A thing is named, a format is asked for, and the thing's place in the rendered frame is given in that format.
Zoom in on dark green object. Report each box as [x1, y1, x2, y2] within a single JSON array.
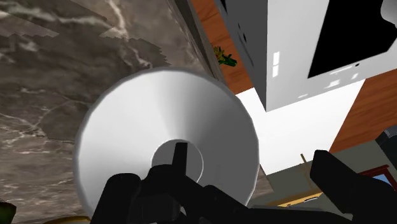
[[0, 201, 17, 224]]

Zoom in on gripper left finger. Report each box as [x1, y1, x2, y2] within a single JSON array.
[[90, 141, 249, 224]]

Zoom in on dark grey ribbed cylinder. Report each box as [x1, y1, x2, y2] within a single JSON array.
[[375, 125, 397, 162]]

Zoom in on red framed picture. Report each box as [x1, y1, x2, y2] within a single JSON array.
[[356, 164, 397, 191]]

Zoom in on white bowl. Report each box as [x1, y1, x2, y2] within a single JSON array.
[[73, 66, 261, 218]]

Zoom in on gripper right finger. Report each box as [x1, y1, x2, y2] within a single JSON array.
[[309, 150, 397, 224]]

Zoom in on green yellow plant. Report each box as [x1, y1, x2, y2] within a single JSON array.
[[213, 45, 238, 67]]

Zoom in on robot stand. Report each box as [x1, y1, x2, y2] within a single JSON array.
[[214, 0, 397, 113]]

